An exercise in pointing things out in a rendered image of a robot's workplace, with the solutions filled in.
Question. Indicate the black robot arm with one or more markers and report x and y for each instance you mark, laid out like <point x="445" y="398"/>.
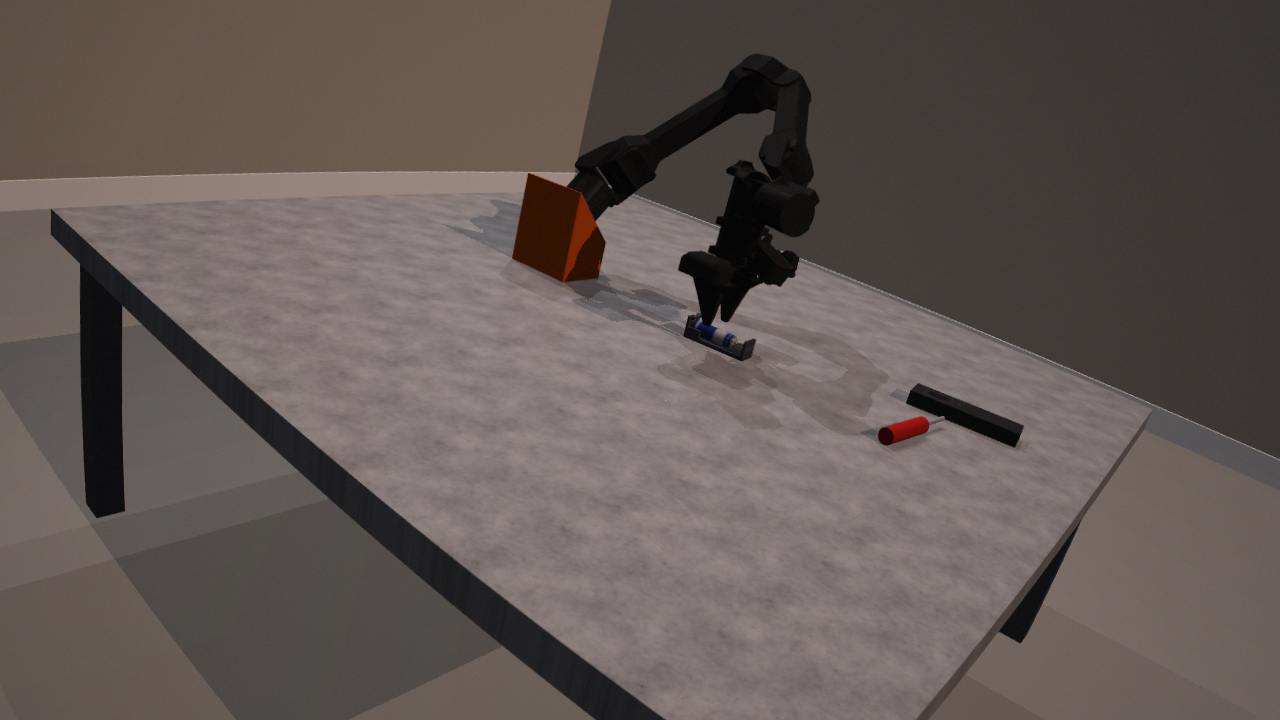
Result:
<point x="785" y="204"/>

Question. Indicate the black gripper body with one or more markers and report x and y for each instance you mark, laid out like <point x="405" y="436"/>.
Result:
<point x="734" y="235"/>

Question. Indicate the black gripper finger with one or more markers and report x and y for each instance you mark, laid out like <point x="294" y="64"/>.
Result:
<point x="733" y="297"/>
<point x="710" y="297"/>

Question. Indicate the black rectangular bar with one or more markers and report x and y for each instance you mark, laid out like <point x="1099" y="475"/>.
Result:
<point x="965" y="414"/>

